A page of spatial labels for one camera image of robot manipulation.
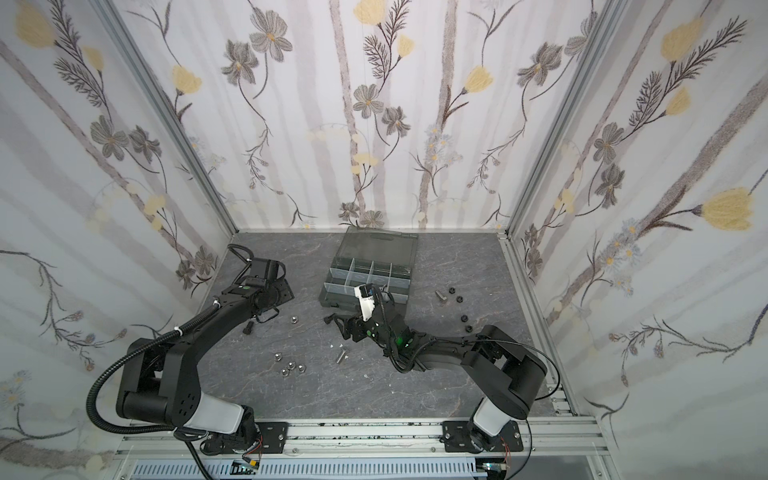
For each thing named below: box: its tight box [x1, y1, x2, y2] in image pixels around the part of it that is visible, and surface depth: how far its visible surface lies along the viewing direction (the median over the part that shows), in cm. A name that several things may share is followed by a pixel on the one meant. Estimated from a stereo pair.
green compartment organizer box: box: [318, 226, 419, 310], surface depth 107 cm
